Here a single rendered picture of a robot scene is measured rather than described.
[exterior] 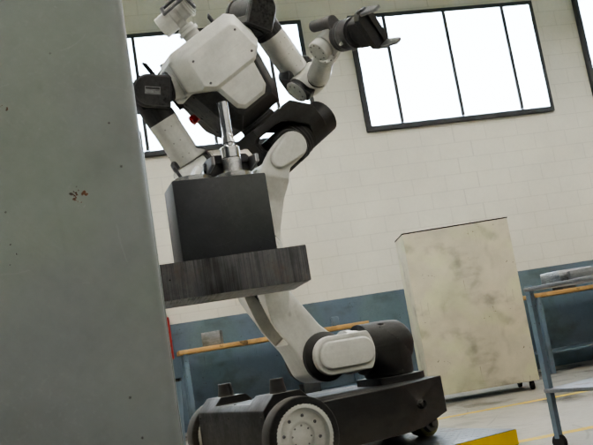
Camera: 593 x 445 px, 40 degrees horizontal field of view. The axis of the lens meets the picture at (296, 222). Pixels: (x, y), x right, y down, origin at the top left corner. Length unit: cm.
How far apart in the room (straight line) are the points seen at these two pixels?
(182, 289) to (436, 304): 606
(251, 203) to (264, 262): 15
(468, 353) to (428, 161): 325
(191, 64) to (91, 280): 143
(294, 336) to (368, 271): 745
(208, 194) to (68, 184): 84
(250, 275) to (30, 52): 86
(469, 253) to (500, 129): 321
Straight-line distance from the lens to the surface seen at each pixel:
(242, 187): 189
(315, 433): 214
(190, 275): 180
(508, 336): 788
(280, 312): 235
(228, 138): 196
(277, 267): 182
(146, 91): 240
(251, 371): 945
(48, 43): 112
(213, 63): 241
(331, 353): 237
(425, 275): 775
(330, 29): 238
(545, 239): 1067
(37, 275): 104
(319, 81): 258
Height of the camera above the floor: 72
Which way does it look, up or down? 9 degrees up
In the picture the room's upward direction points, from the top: 9 degrees counter-clockwise
